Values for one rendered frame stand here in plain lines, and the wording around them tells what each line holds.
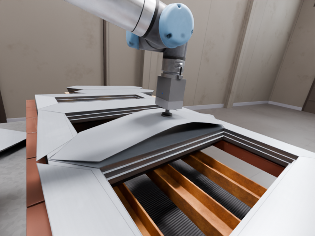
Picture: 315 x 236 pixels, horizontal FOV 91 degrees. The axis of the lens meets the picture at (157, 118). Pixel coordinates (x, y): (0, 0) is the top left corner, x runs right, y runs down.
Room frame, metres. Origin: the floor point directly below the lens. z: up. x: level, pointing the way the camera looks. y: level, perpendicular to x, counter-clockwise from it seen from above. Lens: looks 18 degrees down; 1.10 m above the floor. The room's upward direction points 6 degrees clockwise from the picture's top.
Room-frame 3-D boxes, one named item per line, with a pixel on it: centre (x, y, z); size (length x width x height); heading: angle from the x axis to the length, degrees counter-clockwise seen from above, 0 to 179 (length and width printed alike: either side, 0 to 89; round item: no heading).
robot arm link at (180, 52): (0.55, -0.03, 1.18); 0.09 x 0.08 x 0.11; 117
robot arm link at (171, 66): (0.54, -0.04, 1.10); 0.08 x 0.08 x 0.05
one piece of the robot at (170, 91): (0.55, -0.04, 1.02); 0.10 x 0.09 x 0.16; 123
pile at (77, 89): (1.49, 0.43, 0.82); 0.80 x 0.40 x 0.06; 130
